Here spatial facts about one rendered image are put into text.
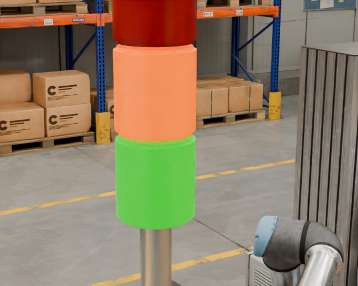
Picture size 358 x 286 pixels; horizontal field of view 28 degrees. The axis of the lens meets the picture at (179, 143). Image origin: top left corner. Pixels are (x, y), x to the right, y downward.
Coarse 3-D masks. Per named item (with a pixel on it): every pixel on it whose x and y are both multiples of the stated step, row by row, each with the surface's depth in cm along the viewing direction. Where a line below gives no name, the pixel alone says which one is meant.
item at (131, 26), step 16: (112, 0) 41; (128, 0) 40; (144, 0) 39; (160, 0) 39; (176, 0) 40; (192, 0) 41; (128, 16) 40; (144, 16) 40; (160, 16) 40; (176, 16) 40; (192, 16) 41; (128, 32) 40; (144, 32) 40; (160, 32) 40; (176, 32) 40; (192, 32) 41
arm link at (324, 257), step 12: (312, 228) 187; (324, 228) 187; (312, 240) 184; (324, 240) 182; (336, 240) 184; (312, 252) 181; (324, 252) 179; (336, 252) 179; (312, 264) 175; (324, 264) 174; (336, 264) 179; (312, 276) 169; (324, 276) 171
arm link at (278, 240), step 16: (272, 224) 190; (288, 224) 189; (304, 224) 188; (256, 240) 190; (272, 240) 188; (288, 240) 187; (304, 240) 185; (272, 256) 190; (288, 256) 188; (304, 256) 186; (272, 272) 200; (288, 272) 197
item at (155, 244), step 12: (144, 240) 45; (156, 240) 45; (168, 240) 45; (144, 252) 45; (156, 252) 45; (168, 252) 45; (144, 264) 45; (156, 264) 45; (168, 264) 46; (144, 276) 46; (156, 276) 45; (168, 276) 46
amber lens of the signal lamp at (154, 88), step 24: (120, 48) 41; (144, 48) 41; (168, 48) 41; (192, 48) 42; (120, 72) 41; (144, 72) 40; (168, 72) 40; (192, 72) 42; (120, 96) 42; (144, 96) 41; (168, 96) 41; (192, 96) 42; (120, 120) 42; (144, 120) 41; (168, 120) 41; (192, 120) 42
